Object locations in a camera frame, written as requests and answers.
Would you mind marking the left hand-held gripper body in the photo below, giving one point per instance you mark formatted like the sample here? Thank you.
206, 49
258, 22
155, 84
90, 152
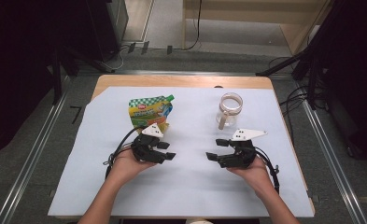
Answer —
147, 149

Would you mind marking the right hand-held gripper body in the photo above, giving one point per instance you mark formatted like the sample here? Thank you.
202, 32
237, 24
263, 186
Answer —
242, 155

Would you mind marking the yellow green spout pouch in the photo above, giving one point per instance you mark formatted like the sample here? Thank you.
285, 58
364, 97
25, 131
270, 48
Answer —
150, 112

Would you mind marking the person's left hand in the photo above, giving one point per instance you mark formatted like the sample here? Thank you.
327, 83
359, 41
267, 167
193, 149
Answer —
126, 168

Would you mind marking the person's right hand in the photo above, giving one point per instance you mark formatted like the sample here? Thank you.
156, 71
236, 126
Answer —
259, 177

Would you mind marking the white paper sheet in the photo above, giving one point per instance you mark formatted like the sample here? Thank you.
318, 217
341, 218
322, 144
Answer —
187, 186

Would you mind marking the dark table grommet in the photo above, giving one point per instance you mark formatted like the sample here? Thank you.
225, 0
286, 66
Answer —
218, 86

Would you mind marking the wooden table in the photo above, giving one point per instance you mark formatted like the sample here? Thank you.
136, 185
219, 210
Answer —
172, 81

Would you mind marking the black floor tape strip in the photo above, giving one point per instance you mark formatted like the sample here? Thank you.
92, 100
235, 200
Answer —
131, 47
145, 47
169, 49

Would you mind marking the black tripod stand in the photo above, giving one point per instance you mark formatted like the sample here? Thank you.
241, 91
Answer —
284, 63

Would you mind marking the black metal stand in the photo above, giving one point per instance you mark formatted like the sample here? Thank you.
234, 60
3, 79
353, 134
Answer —
57, 81

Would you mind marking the black cabinet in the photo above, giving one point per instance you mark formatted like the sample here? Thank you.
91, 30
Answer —
108, 28

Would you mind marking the light wooden shelf unit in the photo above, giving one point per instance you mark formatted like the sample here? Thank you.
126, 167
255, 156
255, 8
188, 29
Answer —
296, 34

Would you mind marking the black curtain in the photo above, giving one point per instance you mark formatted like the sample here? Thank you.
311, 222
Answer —
16, 77
358, 77

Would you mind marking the metal floor rail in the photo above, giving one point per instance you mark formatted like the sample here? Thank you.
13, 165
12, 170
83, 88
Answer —
333, 161
28, 168

